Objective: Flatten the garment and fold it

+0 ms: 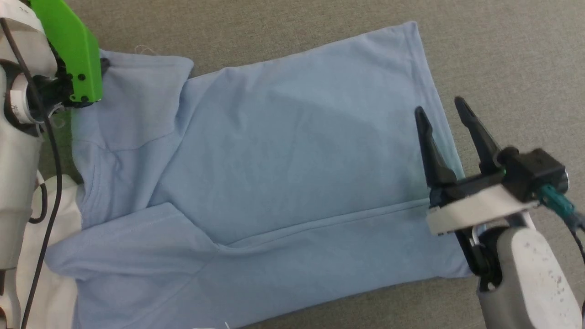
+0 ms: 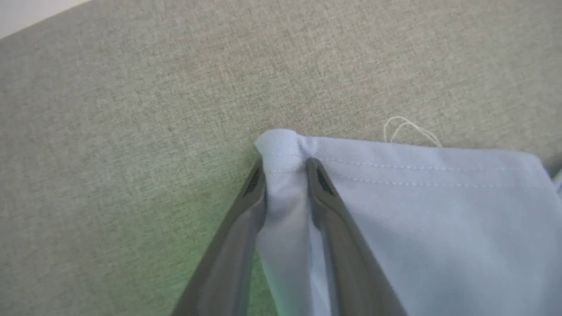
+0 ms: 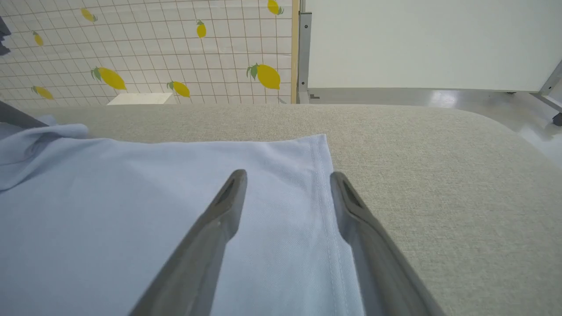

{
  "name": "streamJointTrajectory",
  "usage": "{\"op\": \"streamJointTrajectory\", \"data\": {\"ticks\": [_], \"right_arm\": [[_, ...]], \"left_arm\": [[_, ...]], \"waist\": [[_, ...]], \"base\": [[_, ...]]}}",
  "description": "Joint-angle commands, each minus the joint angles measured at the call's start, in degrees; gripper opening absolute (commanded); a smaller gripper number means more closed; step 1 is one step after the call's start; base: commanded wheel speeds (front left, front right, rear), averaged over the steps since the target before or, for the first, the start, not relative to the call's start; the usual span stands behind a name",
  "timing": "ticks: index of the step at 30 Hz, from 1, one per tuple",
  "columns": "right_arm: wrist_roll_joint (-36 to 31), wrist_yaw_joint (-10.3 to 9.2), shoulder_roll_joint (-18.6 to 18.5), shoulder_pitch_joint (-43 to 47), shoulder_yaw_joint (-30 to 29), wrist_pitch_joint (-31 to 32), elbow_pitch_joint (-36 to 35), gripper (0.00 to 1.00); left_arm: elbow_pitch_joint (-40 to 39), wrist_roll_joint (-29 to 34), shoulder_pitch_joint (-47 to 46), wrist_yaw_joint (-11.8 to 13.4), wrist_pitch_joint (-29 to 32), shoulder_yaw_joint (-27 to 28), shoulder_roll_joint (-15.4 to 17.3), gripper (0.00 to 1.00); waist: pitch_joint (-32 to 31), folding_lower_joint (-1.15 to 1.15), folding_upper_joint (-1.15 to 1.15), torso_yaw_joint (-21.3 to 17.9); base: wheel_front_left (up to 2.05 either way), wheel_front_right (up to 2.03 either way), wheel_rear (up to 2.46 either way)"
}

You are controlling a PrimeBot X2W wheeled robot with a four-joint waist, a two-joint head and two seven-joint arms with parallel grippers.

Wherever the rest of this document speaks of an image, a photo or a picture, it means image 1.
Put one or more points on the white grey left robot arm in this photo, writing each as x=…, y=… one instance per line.
x=16, y=183

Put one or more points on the light blue garment white collar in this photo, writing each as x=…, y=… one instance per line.
x=283, y=160

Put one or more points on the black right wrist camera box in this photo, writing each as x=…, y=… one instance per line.
x=534, y=171

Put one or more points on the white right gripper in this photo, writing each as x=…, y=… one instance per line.
x=475, y=205

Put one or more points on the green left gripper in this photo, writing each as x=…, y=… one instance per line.
x=75, y=50

